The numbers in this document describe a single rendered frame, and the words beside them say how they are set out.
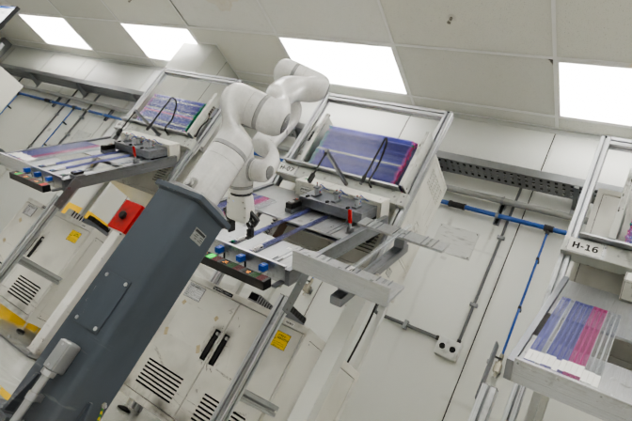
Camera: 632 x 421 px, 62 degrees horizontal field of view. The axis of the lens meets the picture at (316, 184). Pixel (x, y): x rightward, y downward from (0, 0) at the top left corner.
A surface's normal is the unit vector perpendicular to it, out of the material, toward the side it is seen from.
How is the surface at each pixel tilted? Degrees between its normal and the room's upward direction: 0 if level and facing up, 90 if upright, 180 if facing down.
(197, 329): 90
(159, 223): 90
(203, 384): 90
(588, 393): 135
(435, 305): 90
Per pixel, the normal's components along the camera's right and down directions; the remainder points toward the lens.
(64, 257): -0.36, -0.54
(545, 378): -0.59, 0.18
